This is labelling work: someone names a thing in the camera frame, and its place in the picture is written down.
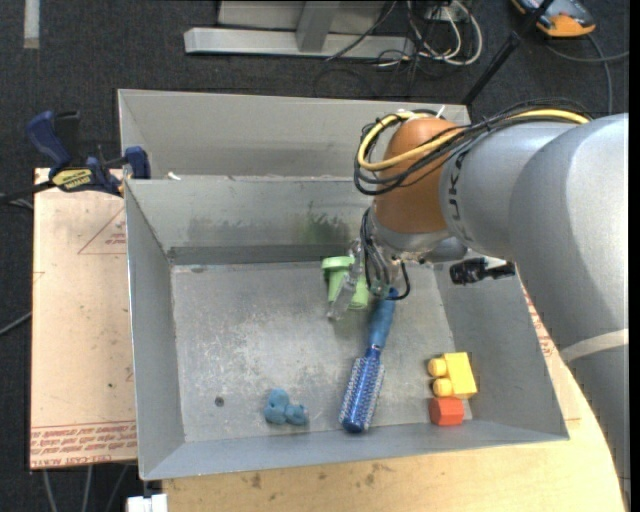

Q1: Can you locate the brown cardboard board red print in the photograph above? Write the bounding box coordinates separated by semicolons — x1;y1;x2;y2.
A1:
29;167;584;472

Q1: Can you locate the grey metal bin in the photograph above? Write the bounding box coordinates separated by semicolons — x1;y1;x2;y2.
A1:
117;88;571;482

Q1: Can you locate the orange cube block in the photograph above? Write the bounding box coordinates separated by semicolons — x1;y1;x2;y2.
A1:
427;396;467;428

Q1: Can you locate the light green plastic cup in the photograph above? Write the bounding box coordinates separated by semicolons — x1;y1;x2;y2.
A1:
320;255;372;311

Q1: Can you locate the blue round hairbrush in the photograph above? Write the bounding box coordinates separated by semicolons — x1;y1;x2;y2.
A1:
337;286;400;434

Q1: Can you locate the black cylinder on white bracket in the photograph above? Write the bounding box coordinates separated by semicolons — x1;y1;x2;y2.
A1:
432;237;517;287

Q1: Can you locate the blue toy animal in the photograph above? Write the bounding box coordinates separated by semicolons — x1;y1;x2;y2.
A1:
262;388;311;428

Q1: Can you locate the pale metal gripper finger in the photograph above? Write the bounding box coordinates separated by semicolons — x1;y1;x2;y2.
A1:
342;256;363;303
326;285;354;322

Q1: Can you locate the yellow toy building brick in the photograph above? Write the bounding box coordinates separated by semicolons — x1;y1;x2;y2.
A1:
426;351;479;400

